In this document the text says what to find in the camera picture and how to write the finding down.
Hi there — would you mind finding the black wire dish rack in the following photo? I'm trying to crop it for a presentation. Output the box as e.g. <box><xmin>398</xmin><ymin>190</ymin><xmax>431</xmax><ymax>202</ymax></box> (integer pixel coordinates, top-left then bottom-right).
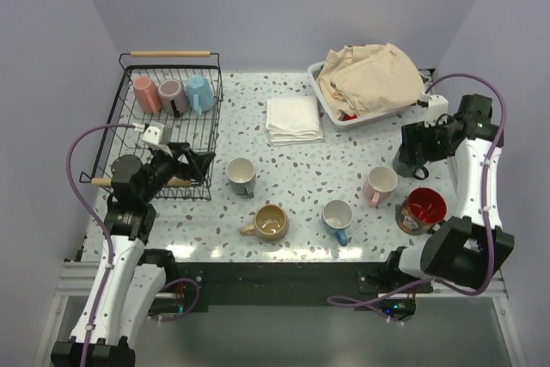
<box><xmin>79</xmin><ymin>51</ymin><xmax>223</xmax><ymax>192</ymax></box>

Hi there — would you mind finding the grey green faceted mug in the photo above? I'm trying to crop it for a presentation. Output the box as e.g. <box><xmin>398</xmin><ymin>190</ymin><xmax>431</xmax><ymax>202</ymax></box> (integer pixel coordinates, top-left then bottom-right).
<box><xmin>226</xmin><ymin>157</ymin><xmax>256</xmax><ymax>199</ymax></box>

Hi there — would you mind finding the white plastic basin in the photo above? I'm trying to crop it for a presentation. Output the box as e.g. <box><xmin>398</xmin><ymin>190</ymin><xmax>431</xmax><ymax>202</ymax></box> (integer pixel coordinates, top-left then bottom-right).
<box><xmin>308</xmin><ymin>62</ymin><xmax>430</xmax><ymax>131</ymax></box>

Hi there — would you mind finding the light blue faceted mug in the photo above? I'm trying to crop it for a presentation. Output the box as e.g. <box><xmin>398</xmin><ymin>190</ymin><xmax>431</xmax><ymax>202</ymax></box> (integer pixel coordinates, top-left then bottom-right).
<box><xmin>186</xmin><ymin>75</ymin><xmax>214</xmax><ymax>116</ymax></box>

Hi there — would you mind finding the purple mug black handle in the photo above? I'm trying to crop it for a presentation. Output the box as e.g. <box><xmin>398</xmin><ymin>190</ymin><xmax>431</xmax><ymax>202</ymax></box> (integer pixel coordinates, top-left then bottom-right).
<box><xmin>157</xmin><ymin>79</ymin><xmax>190</xmax><ymax>118</ymax></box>

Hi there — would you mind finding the beige cloth bag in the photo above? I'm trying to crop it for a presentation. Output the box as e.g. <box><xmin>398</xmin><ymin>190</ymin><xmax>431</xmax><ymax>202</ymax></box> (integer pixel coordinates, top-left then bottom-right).
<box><xmin>316</xmin><ymin>43</ymin><xmax>425</xmax><ymax>118</ymax></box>

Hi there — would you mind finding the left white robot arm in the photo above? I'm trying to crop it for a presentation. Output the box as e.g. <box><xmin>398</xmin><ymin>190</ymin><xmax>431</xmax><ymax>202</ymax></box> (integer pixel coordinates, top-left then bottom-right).
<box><xmin>51</xmin><ymin>143</ymin><xmax>215</xmax><ymax>366</ymax></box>

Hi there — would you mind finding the salmon pink mug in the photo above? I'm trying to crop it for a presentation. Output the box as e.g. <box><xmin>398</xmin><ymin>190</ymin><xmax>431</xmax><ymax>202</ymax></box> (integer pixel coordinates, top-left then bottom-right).
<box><xmin>132</xmin><ymin>76</ymin><xmax>162</xmax><ymax>113</ymax></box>

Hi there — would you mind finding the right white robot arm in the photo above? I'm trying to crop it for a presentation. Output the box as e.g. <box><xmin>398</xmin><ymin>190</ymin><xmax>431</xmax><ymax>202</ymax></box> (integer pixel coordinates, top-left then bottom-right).
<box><xmin>382</xmin><ymin>95</ymin><xmax>515</xmax><ymax>295</ymax></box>

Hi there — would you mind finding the pale pink mug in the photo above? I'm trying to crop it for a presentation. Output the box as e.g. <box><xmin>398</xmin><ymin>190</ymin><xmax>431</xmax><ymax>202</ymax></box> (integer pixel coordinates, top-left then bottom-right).
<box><xmin>363</xmin><ymin>166</ymin><xmax>399</xmax><ymax>207</ymax></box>

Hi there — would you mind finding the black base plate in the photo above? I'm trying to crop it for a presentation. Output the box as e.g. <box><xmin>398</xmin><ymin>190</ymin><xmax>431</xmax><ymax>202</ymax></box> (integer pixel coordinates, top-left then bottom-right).
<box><xmin>149</xmin><ymin>262</ymin><xmax>415</xmax><ymax>316</ymax></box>

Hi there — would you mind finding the tan glazed round mug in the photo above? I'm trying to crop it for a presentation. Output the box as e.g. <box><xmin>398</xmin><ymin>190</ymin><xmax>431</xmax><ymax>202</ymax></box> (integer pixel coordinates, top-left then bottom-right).
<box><xmin>239</xmin><ymin>205</ymin><xmax>290</xmax><ymax>242</ymax></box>

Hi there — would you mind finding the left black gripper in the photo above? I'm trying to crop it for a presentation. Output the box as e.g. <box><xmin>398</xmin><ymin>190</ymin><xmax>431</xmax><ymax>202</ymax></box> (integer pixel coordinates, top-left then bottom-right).
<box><xmin>139</xmin><ymin>142</ymin><xmax>214</xmax><ymax>202</ymax></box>

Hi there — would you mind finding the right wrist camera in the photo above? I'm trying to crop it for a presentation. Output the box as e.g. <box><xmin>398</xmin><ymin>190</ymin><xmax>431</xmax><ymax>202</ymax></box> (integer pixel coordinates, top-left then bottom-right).
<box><xmin>417</xmin><ymin>95</ymin><xmax>449</xmax><ymax>125</ymax></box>

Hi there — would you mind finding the folded white towel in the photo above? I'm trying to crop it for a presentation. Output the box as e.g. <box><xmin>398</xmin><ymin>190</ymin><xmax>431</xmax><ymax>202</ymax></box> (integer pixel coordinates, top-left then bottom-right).
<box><xmin>266</xmin><ymin>95</ymin><xmax>324</xmax><ymax>146</ymax></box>

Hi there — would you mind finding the dark green glossy mug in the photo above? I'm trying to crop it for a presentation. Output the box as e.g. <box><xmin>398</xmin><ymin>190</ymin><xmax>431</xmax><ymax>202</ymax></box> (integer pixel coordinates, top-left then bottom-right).
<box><xmin>392</xmin><ymin>146</ymin><xmax>430</xmax><ymax>180</ymax></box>

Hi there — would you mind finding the red inside patterned mug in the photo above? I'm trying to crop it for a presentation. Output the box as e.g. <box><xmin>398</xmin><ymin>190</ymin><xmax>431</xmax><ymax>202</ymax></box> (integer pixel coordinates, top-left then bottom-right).
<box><xmin>395</xmin><ymin>187</ymin><xmax>447</xmax><ymax>235</ymax></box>

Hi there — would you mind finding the blue speckled mug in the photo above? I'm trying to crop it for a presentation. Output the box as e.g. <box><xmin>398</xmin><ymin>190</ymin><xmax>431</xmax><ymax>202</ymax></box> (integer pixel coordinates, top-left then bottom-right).
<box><xmin>321</xmin><ymin>199</ymin><xmax>353</xmax><ymax>247</ymax></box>

